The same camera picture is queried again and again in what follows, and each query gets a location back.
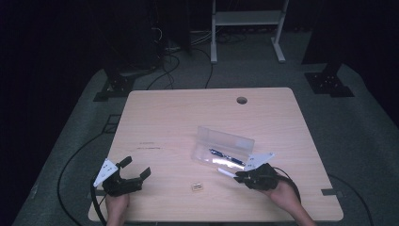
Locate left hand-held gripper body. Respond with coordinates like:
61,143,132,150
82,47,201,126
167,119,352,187
92,157,144,198

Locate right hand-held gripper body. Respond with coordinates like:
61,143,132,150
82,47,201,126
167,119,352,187
241,152,280,192

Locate white pencil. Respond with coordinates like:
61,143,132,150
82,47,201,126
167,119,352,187
217,168,237,179

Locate blue pen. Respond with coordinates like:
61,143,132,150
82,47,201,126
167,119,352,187
209,148,247,167

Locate clear plastic pencil case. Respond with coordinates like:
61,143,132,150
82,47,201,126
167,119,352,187
190,125,256,172

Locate person's left hand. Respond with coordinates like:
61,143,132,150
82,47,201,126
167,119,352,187
104,192,131,220

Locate person's right hand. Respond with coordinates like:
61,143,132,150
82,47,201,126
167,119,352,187
264,180,300,210

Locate black stand base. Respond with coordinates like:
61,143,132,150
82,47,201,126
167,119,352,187
304,71,356,99
92,73,136,103

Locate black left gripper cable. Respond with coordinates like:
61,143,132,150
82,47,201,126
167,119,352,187
89,177,108,226

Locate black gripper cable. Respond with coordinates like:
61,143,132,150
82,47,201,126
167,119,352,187
89,177,108,226
272,166,303,203

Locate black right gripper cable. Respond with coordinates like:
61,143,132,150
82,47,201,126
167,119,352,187
272,166,303,203

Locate black floor cable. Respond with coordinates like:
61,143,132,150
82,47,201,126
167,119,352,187
145,53,182,90
56,131,106,226
327,173,375,226
190,46,215,89

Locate white metal desk frame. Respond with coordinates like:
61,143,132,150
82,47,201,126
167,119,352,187
210,0,290,65

